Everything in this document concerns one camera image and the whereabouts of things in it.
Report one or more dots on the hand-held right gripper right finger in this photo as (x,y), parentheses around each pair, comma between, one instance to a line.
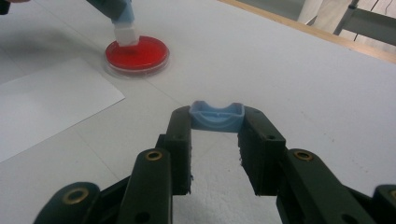
(261,155)

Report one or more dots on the blue and white stamp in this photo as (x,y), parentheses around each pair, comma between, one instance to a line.
(126,31)

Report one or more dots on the blue stamp cap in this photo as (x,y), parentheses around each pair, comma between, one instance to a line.
(216,119)

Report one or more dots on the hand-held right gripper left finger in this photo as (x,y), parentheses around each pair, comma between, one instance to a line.
(180,149)

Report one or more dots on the white metal desk frame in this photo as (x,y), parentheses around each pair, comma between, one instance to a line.
(370,25)

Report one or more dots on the white paper sheet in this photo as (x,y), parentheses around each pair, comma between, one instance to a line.
(46,105)

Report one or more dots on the round red ink pad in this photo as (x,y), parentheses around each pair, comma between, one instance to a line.
(146,57)

